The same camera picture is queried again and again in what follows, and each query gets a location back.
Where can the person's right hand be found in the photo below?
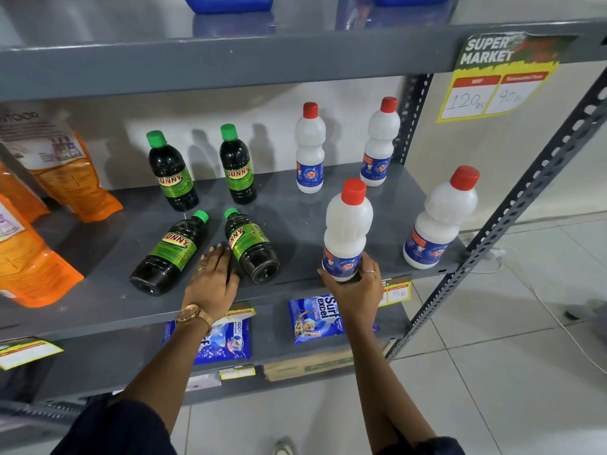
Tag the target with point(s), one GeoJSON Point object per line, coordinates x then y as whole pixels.
{"type": "Point", "coordinates": [358, 300]}

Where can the person's left hand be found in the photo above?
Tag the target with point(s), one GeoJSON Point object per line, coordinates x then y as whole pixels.
{"type": "Point", "coordinates": [211, 289]}

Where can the person's right thumb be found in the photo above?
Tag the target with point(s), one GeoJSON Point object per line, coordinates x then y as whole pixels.
{"type": "Point", "coordinates": [328, 279]}

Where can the person's left middle finger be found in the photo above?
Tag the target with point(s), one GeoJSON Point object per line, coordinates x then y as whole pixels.
{"type": "Point", "coordinates": [213, 261]}

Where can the person's left thumb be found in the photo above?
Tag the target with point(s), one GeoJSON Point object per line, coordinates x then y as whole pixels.
{"type": "Point", "coordinates": [233, 275]}

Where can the person's left little finger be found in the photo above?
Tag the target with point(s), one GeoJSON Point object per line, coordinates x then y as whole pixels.
{"type": "Point", "coordinates": [195, 274]}

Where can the white bottle red cap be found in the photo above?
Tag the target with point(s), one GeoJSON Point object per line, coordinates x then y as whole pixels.
{"type": "Point", "coordinates": [347, 227]}
{"type": "Point", "coordinates": [379, 146]}
{"type": "Point", "coordinates": [310, 156]}
{"type": "Point", "coordinates": [438, 222]}

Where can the person's left forearm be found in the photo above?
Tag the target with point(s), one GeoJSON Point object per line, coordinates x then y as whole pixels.
{"type": "Point", "coordinates": [166, 364]}

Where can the person's right forearm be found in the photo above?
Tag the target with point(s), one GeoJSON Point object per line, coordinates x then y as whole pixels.
{"type": "Point", "coordinates": [384, 383]}

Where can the dark bottle green cap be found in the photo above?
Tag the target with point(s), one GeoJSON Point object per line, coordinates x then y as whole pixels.
{"type": "Point", "coordinates": [168, 258]}
{"type": "Point", "coordinates": [171, 175]}
{"type": "Point", "coordinates": [251, 251]}
{"type": "Point", "coordinates": [237, 170]}

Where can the yellow price tag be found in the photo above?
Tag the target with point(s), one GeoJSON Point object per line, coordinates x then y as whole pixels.
{"type": "Point", "coordinates": [242, 311]}
{"type": "Point", "coordinates": [397, 292]}
{"type": "Point", "coordinates": [237, 373]}
{"type": "Point", "coordinates": [26, 353]}

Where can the rose gold wristwatch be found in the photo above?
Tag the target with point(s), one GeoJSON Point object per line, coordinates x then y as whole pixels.
{"type": "Point", "coordinates": [193, 315]}

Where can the blue detergent packet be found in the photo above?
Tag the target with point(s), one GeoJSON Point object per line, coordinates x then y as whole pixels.
{"type": "Point", "coordinates": [227, 343]}
{"type": "Point", "coordinates": [313, 319]}

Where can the brown cardboard box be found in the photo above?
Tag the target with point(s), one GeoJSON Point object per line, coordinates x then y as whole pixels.
{"type": "Point", "coordinates": [303, 367]}

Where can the white shelf label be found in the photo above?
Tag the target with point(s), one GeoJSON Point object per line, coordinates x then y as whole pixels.
{"type": "Point", "coordinates": [204, 382]}

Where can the orange and white packet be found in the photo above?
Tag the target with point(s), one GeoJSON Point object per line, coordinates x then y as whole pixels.
{"type": "Point", "coordinates": [33, 265]}
{"type": "Point", "coordinates": [71, 180]}
{"type": "Point", "coordinates": [19, 194]}

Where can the dark blue left sleeve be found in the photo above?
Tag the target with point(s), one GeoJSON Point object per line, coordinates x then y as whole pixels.
{"type": "Point", "coordinates": [114, 431]}

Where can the dark blue sleeve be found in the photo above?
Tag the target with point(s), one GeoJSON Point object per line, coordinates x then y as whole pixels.
{"type": "Point", "coordinates": [427, 447]}
{"type": "Point", "coordinates": [114, 431]}

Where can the dark blue right sleeve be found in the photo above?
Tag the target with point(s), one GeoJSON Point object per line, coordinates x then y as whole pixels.
{"type": "Point", "coordinates": [427, 447]}

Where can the grey metal shelf rack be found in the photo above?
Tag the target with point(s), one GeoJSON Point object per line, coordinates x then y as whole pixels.
{"type": "Point", "coordinates": [284, 66]}

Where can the green yellow price poster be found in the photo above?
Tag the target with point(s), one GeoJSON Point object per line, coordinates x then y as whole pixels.
{"type": "Point", "coordinates": [498, 66]}

